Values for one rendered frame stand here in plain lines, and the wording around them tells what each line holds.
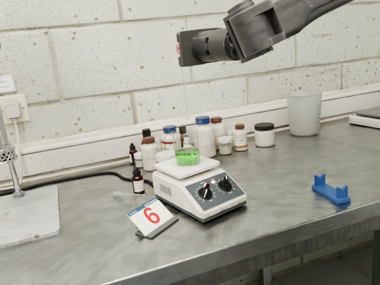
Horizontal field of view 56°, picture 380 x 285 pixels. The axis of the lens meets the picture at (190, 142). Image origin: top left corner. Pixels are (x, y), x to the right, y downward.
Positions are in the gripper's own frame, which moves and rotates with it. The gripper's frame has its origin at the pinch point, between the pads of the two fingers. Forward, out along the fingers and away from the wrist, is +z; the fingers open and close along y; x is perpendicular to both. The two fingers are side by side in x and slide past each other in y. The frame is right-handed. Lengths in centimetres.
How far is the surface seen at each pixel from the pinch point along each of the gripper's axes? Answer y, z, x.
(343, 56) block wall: -94, 28, 11
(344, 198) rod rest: -22.1, -24.6, 34.5
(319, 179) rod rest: -24.1, -16.6, 33.0
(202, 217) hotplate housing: 6.2, -12.1, 33.6
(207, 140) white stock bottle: -19.5, 23.1, 29.4
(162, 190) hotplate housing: 7.5, 3.0, 32.0
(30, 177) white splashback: 31, 48, 34
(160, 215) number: 12.4, -5.2, 33.6
